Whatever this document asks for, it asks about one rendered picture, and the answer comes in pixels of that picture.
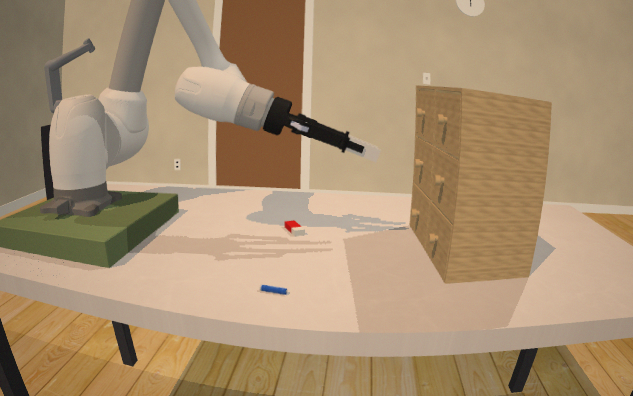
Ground blue cylinder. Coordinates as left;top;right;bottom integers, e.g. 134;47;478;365
260;285;288;295

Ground small wooden chest of drawers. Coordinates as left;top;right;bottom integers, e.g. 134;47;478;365
409;85;552;284

